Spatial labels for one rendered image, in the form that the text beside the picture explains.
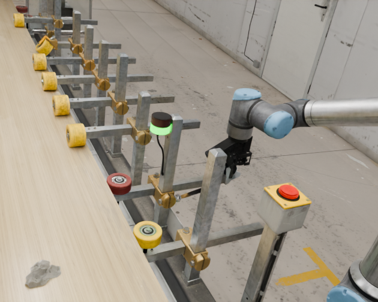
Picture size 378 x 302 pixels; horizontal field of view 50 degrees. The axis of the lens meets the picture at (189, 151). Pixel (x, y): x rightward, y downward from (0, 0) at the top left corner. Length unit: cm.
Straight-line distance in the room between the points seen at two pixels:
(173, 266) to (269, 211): 58
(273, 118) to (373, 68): 284
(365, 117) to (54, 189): 93
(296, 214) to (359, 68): 342
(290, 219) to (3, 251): 68
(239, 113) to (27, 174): 70
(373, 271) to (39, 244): 87
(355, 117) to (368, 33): 290
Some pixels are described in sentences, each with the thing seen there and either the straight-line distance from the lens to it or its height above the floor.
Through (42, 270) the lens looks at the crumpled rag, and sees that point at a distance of 104.
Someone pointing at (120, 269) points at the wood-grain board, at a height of 90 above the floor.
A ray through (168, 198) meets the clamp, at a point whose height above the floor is 87.
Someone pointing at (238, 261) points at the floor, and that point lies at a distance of 246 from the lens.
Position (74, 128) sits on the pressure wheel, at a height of 98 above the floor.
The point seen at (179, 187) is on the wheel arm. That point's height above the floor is 85.
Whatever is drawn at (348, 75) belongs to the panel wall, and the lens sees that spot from 428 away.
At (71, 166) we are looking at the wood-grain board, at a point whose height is 90.
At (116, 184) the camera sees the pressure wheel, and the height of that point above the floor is 91.
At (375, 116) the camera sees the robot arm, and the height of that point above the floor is 126.
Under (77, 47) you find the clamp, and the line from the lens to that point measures 236.
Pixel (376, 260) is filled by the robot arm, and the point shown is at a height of 97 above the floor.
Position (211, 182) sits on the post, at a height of 108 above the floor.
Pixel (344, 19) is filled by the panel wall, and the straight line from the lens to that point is 439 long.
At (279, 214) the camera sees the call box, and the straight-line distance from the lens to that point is 82.
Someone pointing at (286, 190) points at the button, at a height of 123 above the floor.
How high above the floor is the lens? 167
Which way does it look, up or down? 30 degrees down
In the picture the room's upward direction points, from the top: 10 degrees clockwise
